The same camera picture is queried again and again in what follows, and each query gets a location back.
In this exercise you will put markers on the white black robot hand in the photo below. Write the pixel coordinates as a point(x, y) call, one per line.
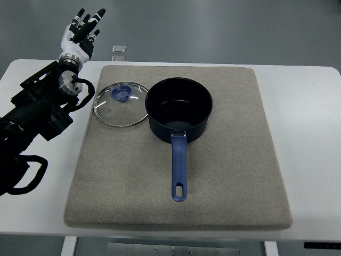
point(79, 36)

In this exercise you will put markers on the glass lid blue knob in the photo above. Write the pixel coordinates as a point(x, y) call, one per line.
point(121, 104)

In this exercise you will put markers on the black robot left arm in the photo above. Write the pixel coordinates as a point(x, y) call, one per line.
point(41, 108)

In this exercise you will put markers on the upper floor metal plate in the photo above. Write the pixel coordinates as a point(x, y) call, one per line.
point(119, 49)

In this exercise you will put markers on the beige fabric mat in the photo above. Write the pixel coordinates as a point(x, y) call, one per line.
point(227, 179)

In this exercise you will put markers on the white left table leg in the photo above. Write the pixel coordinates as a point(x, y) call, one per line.
point(69, 246)

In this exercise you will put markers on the white table leg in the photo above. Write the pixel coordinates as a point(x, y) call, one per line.
point(69, 246)
point(271, 248)

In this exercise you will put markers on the white right table leg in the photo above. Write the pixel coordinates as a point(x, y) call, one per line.
point(271, 248)

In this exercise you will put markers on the black table control panel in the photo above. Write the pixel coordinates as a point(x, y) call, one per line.
point(322, 245)

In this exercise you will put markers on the dark pot blue handle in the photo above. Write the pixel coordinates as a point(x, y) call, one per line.
point(178, 111)

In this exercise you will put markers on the grey metal base plate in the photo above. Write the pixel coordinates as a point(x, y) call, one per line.
point(141, 249)

